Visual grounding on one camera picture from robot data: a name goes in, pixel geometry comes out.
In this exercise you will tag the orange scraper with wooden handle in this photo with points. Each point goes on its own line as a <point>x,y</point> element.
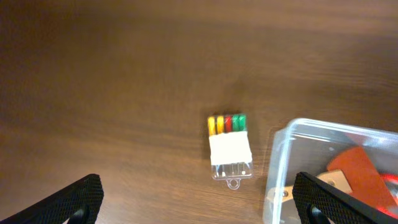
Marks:
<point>353,170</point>

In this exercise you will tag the clear case of coloured screwdrivers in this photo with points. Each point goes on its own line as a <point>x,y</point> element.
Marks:
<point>230,152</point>

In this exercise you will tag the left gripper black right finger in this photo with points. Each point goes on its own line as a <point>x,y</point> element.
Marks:
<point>318,202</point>

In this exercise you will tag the clear plastic storage container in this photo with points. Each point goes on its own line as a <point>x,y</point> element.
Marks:
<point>309,145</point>

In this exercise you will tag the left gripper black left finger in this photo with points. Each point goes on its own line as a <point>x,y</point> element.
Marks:
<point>78,202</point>

